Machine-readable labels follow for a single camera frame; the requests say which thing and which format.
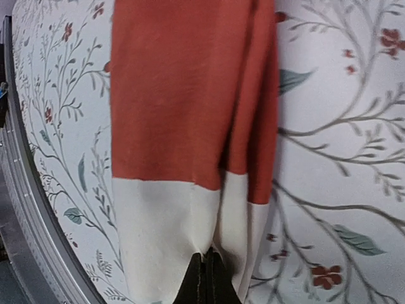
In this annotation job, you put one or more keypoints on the floral patterned table mat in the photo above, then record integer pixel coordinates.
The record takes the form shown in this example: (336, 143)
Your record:
(336, 234)

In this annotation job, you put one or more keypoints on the front aluminium rail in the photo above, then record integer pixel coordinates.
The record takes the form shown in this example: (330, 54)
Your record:
(40, 255)

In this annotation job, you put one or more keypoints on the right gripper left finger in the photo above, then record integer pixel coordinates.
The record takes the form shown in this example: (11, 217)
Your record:
(193, 287)

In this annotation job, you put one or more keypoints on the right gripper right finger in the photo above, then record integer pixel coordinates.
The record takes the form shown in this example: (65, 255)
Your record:
(219, 288)

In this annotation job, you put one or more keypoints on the red cloth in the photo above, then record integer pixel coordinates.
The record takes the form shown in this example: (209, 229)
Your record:
(194, 107)

